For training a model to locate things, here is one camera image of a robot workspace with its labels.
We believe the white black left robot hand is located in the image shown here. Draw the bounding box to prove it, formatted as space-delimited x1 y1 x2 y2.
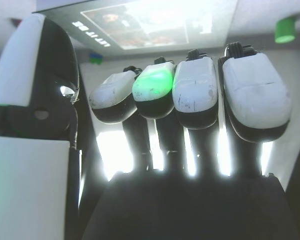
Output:
0 12 300 240

